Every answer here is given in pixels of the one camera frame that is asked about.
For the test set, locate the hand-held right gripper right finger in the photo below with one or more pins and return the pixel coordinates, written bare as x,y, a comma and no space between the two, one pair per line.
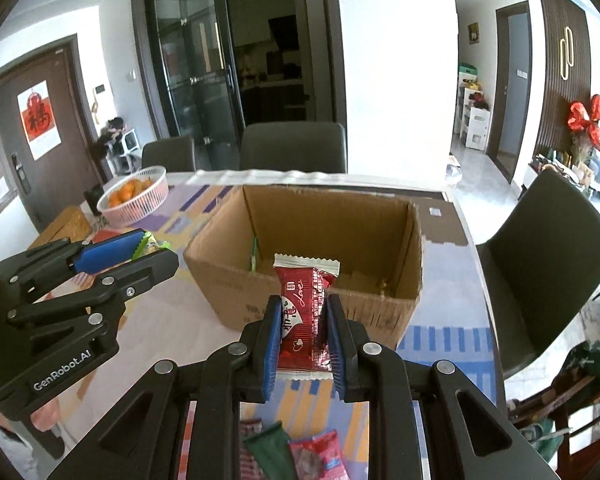
337,345

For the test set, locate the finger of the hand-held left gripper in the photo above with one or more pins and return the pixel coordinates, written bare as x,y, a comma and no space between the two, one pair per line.
110,252
145,270

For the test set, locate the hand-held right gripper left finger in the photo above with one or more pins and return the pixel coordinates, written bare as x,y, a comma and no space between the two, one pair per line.
267,350

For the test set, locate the small green snack packet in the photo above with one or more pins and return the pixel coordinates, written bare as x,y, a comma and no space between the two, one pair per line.
139,250

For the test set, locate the small red snack packet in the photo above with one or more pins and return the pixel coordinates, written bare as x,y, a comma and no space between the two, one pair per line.
302,320

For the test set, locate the brown cardboard box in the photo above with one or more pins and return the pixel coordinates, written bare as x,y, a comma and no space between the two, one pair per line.
220,280

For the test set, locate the person's left hand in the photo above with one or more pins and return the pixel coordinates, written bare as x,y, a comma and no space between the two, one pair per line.
47,414

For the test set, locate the white plastic basket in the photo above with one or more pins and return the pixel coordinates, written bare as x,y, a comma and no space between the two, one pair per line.
135,210

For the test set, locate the yellow woven box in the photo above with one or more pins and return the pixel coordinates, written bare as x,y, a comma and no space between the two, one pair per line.
65,225

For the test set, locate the pile of oranges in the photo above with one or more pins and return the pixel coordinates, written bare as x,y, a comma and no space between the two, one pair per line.
125,192

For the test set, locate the brown entrance door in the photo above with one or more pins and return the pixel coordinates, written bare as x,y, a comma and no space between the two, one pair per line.
75,160

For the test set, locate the white and green snack packet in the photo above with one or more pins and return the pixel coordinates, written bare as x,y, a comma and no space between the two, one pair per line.
272,455

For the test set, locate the dark red checkered packet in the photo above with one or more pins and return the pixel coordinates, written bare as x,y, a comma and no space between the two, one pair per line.
249,455

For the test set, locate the magenta snack packet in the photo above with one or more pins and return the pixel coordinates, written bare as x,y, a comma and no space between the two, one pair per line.
315,455

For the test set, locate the dark upholstered chair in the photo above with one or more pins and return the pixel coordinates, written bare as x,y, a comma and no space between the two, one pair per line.
292,147
545,260
167,155

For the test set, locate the black bag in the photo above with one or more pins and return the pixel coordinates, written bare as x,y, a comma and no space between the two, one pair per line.
111,129

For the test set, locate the red and white door poster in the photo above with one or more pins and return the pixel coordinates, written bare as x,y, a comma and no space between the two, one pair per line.
37,120

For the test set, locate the small white card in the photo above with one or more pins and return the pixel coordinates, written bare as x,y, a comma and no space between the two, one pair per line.
435,211

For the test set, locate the black framed glass door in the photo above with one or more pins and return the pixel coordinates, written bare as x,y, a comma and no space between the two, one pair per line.
195,60

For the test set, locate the teal cloth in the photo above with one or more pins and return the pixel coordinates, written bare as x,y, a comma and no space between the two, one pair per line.
537,435

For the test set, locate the red wooden chair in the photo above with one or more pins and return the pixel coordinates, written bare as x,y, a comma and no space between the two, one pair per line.
575,412

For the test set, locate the white shelf unit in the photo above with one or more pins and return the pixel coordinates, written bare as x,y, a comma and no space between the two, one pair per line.
477,130

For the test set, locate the dark green cloth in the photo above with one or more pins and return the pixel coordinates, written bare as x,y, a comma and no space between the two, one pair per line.
595,357

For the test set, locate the grey interior door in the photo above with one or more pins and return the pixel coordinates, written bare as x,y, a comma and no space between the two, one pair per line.
517,85

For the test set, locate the red foil balloons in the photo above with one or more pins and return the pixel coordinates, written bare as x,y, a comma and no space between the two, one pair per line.
580,120

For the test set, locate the white wall intercom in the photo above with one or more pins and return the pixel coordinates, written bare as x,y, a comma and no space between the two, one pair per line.
100,90

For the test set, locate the small framed wall picture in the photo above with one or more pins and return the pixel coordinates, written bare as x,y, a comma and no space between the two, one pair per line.
473,33

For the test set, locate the gold wall ornament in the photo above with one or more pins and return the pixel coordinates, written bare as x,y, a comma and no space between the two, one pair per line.
566,52

